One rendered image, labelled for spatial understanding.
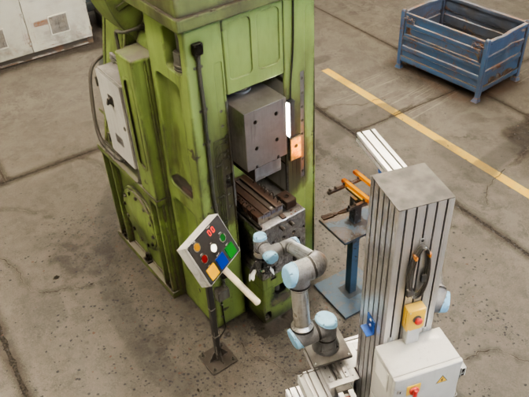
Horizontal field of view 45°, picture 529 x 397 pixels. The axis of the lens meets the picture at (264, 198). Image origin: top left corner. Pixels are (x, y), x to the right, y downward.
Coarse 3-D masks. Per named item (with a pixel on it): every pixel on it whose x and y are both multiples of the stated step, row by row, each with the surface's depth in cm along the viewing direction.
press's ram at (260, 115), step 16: (240, 96) 369; (256, 96) 368; (272, 96) 367; (240, 112) 355; (256, 112) 358; (272, 112) 366; (240, 128) 363; (256, 128) 364; (272, 128) 372; (240, 144) 371; (256, 144) 370; (272, 144) 379; (240, 160) 379; (256, 160) 377; (272, 160) 386
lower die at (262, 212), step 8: (240, 176) 437; (240, 184) 429; (248, 184) 429; (256, 184) 430; (240, 192) 424; (248, 192) 423; (240, 200) 419; (248, 200) 417; (256, 200) 417; (272, 200) 416; (240, 208) 420; (248, 208) 412; (256, 208) 411; (264, 208) 410; (280, 208) 414; (256, 216) 406; (264, 216) 408; (272, 216) 413
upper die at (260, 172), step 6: (234, 162) 399; (270, 162) 386; (276, 162) 389; (240, 168) 395; (258, 168) 382; (264, 168) 385; (270, 168) 388; (276, 168) 392; (246, 174) 392; (252, 174) 385; (258, 174) 384; (264, 174) 388; (270, 174) 391
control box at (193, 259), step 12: (216, 216) 375; (204, 228) 366; (216, 228) 373; (192, 240) 358; (204, 240) 364; (216, 240) 371; (228, 240) 379; (180, 252) 357; (192, 252) 356; (204, 252) 363; (216, 252) 370; (192, 264) 358; (204, 264) 361; (216, 264) 368; (228, 264) 376; (204, 276) 360; (216, 276) 367
